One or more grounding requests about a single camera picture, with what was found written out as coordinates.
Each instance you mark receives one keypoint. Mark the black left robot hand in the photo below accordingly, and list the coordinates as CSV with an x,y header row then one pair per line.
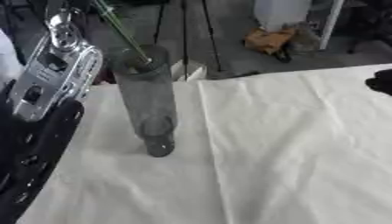
x,y
76,5

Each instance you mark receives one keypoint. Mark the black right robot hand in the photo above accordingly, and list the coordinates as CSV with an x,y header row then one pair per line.
x,y
382,83

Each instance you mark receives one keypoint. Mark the green flower stem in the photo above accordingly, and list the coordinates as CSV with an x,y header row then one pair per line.
x,y
121,29

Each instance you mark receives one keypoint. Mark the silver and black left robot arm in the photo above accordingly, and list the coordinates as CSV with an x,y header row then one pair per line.
x,y
48,73

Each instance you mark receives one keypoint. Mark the dark grey cylindrical vase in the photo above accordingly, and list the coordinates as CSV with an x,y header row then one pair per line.
x,y
148,99

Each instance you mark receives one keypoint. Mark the dark chair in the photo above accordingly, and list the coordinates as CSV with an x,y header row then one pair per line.
x,y
371,23

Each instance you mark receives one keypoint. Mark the white pole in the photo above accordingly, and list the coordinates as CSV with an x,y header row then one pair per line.
x,y
331,23

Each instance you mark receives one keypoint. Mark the grey bag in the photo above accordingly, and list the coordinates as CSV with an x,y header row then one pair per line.
x,y
306,39

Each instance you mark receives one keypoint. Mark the black tripod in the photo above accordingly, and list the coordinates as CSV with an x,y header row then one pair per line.
x,y
184,35

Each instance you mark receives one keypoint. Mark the orange brown bag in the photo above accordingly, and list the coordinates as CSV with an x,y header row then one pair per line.
x,y
268,39

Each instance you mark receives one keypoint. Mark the white box stand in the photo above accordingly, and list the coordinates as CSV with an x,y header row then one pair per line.
x,y
282,13

